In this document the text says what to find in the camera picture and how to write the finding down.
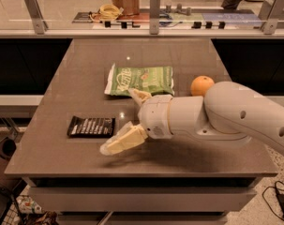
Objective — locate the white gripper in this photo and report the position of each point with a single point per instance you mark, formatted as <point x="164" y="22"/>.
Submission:
<point x="155" y="116"/>

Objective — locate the black rxbar chocolate wrapper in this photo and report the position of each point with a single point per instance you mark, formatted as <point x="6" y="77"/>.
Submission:
<point x="94" y="127"/>

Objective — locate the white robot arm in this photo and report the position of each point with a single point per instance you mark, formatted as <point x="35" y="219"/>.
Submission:
<point x="227" y="114"/>

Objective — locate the green kettle chips bag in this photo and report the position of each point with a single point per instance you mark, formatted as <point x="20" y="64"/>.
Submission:
<point x="154" y="80"/>

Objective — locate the orange fruit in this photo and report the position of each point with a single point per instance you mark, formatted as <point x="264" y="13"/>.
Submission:
<point x="200" y="85"/>

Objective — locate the grey table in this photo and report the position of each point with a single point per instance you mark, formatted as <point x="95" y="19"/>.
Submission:
<point x="173" y="182"/>

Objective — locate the black round bin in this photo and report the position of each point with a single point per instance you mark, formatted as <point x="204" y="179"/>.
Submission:
<point x="7" y="148"/>

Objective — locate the middle metal rail post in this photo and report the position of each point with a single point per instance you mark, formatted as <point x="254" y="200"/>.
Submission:
<point x="154" y="11"/>

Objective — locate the metal rail post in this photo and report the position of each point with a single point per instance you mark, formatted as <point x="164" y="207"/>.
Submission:
<point x="154" y="11"/>
<point x="39" y="24"/>
<point x="270" y="17"/>

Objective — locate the left metal rail post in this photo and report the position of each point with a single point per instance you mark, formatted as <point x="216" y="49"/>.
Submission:
<point x="39" y="24"/>

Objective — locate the wire basket with items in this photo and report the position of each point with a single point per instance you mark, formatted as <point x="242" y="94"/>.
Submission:
<point x="23" y="210"/>

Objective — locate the black power adapter with cable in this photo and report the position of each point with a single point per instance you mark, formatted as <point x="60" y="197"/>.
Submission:
<point x="278" y="187"/>

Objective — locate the right metal rail post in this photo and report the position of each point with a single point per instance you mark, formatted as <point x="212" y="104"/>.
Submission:
<point x="270" y="17"/>

